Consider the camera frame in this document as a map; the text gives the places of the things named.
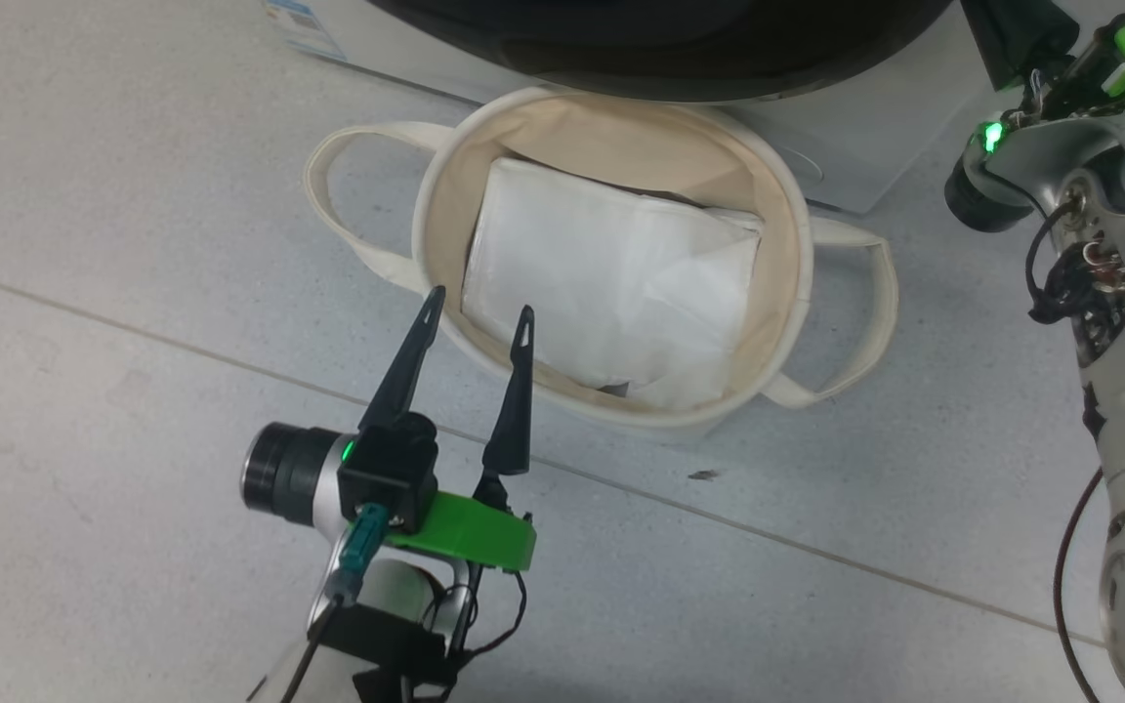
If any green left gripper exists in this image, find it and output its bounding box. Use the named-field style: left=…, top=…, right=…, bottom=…
left=358, top=285, right=537, bottom=573

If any black round washer door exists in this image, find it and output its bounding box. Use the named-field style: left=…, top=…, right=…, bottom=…
left=367, top=0, right=954, bottom=103

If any white front-load washing machine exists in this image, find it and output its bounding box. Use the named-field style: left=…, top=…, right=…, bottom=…
left=265, top=0, right=1013, bottom=216

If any cream fabric laundry basket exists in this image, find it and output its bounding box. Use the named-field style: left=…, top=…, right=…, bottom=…
left=304, top=86, right=900, bottom=431

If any white folded cloth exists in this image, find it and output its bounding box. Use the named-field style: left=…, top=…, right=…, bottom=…
left=462, top=156, right=764, bottom=411

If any blue energy label sticker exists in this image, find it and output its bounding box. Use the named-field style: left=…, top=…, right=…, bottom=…
left=265, top=0, right=347, bottom=62

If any teal left camera plug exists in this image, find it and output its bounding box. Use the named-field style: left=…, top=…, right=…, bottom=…
left=325, top=502, right=391, bottom=602

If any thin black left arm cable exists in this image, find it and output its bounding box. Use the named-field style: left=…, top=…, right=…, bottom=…
left=440, top=569, right=527, bottom=689

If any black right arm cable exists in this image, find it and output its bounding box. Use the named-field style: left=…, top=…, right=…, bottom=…
left=1025, top=200, right=1125, bottom=364

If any dark red right arm cable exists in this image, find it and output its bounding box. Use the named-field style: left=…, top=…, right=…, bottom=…
left=1053, top=467, right=1106, bottom=703

